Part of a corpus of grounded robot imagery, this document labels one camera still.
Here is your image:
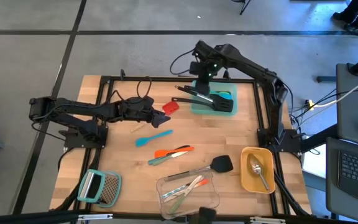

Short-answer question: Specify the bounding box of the teal box grater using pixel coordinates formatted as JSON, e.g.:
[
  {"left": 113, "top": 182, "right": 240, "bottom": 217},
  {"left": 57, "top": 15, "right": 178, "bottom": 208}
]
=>
[{"left": 76, "top": 169, "right": 122, "bottom": 208}]

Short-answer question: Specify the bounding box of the red spatula wooden handle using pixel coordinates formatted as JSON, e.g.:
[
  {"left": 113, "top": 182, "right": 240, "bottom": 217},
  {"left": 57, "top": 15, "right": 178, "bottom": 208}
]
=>
[{"left": 131, "top": 101, "right": 180, "bottom": 133}]

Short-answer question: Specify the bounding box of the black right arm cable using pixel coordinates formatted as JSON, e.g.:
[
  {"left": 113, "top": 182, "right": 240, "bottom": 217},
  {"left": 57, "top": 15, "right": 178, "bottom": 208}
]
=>
[{"left": 169, "top": 49, "right": 197, "bottom": 76}]

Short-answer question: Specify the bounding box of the teal patterned handle knife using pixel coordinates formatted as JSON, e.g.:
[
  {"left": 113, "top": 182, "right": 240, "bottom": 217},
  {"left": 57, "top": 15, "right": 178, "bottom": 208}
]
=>
[{"left": 162, "top": 182, "right": 198, "bottom": 200}]

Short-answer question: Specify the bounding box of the orange handled knife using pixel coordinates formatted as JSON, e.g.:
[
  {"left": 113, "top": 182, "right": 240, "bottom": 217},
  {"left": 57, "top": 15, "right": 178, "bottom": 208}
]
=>
[{"left": 170, "top": 179, "right": 210, "bottom": 200}]

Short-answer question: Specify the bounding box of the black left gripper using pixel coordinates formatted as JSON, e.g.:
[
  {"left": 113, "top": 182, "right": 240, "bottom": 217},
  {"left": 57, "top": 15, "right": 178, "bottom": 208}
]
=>
[{"left": 118, "top": 96, "right": 171, "bottom": 128}]

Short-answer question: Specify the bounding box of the black cable bundle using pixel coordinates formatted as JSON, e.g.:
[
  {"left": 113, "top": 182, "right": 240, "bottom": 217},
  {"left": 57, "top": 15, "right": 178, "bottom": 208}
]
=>
[{"left": 289, "top": 88, "right": 338, "bottom": 125}]

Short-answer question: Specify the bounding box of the orange silicone spatula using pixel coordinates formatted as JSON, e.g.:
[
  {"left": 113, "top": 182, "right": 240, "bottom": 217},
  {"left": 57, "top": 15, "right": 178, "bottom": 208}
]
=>
[{"left": 154, "top": 146, "right": 195, "bottom": 159}]

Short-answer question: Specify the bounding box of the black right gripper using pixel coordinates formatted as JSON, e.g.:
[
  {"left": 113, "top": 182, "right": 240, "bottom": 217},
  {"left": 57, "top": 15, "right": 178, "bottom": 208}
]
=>
[{"left": 190, "top": 58, "right": 222, "bottom": 95}]

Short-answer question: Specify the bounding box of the silver rig bracket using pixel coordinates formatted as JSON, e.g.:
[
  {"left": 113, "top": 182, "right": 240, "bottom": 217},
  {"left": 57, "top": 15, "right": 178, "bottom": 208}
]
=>
[
  {"left": 78, "top": 213, "right": 114, "bottom": 221},
  {"left": 249, "top": 216, "right": 287, "bottom": 224}
]

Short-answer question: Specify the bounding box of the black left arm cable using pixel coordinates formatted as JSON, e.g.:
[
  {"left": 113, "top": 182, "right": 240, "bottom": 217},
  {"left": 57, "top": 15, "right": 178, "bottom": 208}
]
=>
[{"left": 136, "top": 76, "right": 153, "bottom": 100}]

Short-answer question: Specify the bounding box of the steel scoop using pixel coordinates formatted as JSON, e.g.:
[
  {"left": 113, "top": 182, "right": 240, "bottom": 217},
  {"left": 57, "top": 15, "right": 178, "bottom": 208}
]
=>
[{"left": 248, "top": 153, "right": 271, "bottom": 192}]

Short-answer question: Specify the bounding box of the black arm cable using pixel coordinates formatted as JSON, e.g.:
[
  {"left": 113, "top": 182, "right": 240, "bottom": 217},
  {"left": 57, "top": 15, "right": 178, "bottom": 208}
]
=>
[
  {"left": 136, "top": 76, "right": 153, "bottom": 100},
  {"left": 169, "top": 49, "right": 197, "bottom": 76}
]

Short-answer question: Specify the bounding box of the yellow plastic container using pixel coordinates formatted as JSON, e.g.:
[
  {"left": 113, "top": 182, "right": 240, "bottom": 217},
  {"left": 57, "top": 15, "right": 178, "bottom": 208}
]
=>
[{"left": 240, "top": 146, "right": 276, "bottom": 194}]

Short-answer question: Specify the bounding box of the black horizontal rig bar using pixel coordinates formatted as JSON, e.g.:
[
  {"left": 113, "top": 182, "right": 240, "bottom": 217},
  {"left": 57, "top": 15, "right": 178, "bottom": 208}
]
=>
[{"left": 0, "top": 210, "right": 358, "bottom": 224}]

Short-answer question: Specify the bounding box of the black aluminium table frame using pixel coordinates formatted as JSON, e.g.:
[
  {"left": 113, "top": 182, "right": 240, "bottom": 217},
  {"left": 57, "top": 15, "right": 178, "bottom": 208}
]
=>
[{"left": 50, "top": 68, "right": 313, "bottom": 218}]

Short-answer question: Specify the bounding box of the black tripod leg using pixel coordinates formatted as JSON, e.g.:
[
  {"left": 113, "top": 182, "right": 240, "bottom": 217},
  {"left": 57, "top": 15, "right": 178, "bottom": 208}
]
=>
[{"left": 231, "top": 0, "right": 252, "bottom": 16}]

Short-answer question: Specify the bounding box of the white cable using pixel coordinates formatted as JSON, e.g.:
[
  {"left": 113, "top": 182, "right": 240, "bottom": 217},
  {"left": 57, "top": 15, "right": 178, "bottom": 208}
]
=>
[{"left": 314, "top": 70, "right": 358, "bottom": 108}]

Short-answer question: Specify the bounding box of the teal plastic container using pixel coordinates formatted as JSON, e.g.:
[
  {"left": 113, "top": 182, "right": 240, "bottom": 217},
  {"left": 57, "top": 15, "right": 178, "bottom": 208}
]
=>
[{"left": 190, "top": 80, "right": 238, "bottom": 118}]

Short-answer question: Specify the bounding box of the grey desk surface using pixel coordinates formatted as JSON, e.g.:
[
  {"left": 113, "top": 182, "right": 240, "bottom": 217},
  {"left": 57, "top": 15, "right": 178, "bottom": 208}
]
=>
[
  {"left": 325, "top": 136, "right": 358, "bottom": 223},
  {"left": 336, "top": 63, "right": 358, "bottom": 149}
]

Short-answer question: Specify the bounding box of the black solid turner steel handle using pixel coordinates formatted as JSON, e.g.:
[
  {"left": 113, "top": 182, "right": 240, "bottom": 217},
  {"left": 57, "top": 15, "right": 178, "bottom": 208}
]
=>
[{"left": 165, "top": 154, "right": 234, "bottom": 182}]

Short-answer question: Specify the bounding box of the person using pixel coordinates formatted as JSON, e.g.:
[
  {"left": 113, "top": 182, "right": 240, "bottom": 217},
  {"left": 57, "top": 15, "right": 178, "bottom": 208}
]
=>
[
  {"left": 332, "top": 0, "right": 358, "bottom": 35},
  {"left": 196, "top": 206, "right": 218, "bottom": 224}
]

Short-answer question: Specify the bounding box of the black slanted support beam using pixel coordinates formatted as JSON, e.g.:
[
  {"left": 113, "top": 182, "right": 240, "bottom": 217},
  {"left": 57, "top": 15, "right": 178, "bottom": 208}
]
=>
[{"left": 300, "top": 123, "right": 338, "bottom": 154}]

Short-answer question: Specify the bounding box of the clear plastic container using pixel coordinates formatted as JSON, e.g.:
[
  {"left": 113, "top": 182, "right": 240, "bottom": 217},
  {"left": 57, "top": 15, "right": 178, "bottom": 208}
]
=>
[{"left": 156, "top": 169, "right": 221, "bottom": 221}]

